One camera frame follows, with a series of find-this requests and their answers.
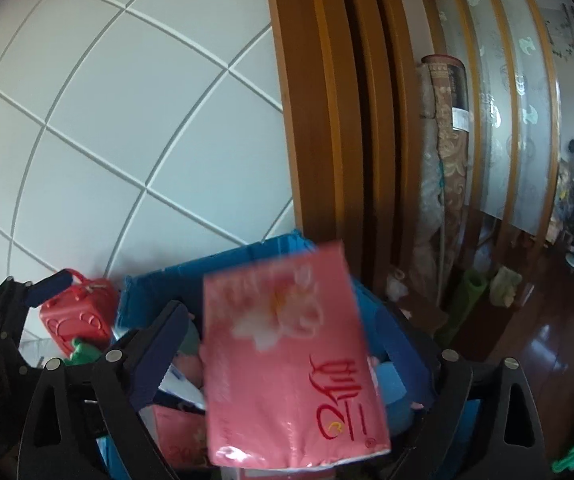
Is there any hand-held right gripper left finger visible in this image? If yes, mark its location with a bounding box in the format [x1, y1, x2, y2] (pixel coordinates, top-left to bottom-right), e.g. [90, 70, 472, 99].
[17, 301, 190, 480]

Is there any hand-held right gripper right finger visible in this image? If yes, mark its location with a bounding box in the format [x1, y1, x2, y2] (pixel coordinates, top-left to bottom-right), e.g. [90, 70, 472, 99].
[377, 312, 552, 480]

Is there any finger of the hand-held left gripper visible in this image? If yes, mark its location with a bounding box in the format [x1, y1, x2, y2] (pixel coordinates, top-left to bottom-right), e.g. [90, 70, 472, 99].
[0, 269, 74, 361]

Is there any red plastic toy case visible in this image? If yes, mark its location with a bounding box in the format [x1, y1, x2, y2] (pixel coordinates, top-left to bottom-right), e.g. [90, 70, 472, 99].
[38, 269, 119, 357]

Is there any blue plastic storage box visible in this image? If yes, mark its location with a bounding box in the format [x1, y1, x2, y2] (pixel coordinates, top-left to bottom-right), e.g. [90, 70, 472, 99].
[98, 229, 442, 480]

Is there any pink tissue pack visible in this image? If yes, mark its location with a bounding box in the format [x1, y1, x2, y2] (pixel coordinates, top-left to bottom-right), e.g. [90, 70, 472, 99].
[201, 240, 393, 472]
[151, 404, 209, 472]

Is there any green plastic toy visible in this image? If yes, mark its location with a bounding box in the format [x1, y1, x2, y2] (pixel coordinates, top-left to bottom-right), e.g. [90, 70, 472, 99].
[66, 337, 114, 367]

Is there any green rolled mat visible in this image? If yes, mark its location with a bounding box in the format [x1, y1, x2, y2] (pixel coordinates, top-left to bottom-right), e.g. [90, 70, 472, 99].
[441, 267, 488, 342]

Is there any white crumpled bag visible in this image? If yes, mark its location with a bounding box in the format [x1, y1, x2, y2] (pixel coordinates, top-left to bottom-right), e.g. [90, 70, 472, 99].
[386, 269, 409, 302]

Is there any pale green bag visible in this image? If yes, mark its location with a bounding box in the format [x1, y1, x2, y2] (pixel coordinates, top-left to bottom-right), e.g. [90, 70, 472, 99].
[488, 266, 521, 309]

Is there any rolled patterned carpet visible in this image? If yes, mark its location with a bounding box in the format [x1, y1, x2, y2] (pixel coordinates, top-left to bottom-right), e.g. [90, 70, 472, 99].
[413, 54, 472, 311]

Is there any wooden frosted glass partition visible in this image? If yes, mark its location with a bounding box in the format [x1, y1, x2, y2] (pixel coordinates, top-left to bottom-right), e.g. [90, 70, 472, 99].
[262, 0, 564, 311]

